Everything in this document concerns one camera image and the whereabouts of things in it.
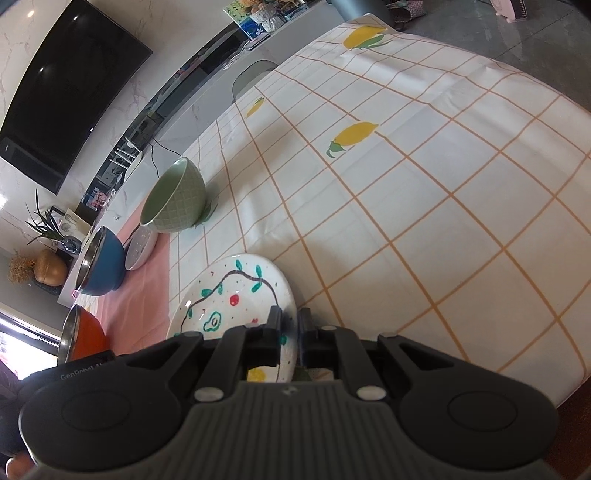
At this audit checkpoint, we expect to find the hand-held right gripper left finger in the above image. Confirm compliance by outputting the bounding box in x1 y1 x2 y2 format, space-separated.
121 307 283 402

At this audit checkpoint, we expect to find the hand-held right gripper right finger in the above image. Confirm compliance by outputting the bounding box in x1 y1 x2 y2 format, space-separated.
299 308 462 401

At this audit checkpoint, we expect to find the orange steel-lined bowl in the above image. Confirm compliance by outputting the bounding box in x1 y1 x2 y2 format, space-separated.
58 305 108 367

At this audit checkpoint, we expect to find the painted white plate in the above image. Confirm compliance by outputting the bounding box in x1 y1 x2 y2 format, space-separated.
166 254 297 384

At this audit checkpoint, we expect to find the blue steel-lined bowl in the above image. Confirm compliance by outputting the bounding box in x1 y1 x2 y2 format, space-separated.
74 226 127 297

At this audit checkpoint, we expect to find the white dotted bowl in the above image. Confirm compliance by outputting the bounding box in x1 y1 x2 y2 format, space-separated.
124 229 157 271

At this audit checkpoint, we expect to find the green ceramic bowl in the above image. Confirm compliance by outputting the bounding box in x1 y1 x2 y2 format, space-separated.
140 157 207 233

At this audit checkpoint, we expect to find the person's left hand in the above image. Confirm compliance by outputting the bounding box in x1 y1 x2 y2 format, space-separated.
0 455 35 480

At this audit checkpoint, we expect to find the pink printed placemat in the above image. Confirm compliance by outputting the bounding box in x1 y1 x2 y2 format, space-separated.
76 203 176 358

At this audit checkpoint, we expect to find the brown gourd-shaped vase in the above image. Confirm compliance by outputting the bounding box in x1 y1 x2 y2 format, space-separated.
34 249 68 284

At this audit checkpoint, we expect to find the dried flower bunch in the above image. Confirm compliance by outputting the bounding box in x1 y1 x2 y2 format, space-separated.
8 256 38 283

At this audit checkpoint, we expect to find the long-leaf potted plant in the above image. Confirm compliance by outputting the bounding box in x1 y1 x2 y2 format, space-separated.
25 189 70 245

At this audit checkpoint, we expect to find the checked lemon-print tablecloth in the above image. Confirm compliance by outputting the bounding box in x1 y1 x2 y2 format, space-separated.
168 14 591 407

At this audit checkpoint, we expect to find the white router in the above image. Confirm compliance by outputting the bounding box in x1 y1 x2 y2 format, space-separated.
113 138 144 167

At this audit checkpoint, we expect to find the grey rolling stool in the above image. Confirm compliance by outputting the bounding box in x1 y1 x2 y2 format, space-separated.
231 60 278 104

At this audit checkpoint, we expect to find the black television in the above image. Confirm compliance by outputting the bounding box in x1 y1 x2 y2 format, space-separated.
0 0 154 195

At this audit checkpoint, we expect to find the grey marble media console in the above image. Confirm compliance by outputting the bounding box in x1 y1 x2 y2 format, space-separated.
58 0 356 305

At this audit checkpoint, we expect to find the colourful picture book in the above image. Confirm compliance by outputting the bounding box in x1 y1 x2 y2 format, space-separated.
224 0 260 34

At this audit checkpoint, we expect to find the teddy bear in knit pot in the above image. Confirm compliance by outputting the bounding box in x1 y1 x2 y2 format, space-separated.
252 0 287 23

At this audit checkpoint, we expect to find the patterned small basket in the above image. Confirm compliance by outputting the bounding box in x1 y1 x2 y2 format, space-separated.
388 0 430 31

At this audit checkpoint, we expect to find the pink space heater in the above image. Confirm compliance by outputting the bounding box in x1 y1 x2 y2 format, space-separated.
490 0 532 21

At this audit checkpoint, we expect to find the black cable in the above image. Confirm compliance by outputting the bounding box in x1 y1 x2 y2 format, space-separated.
147 141 185 183

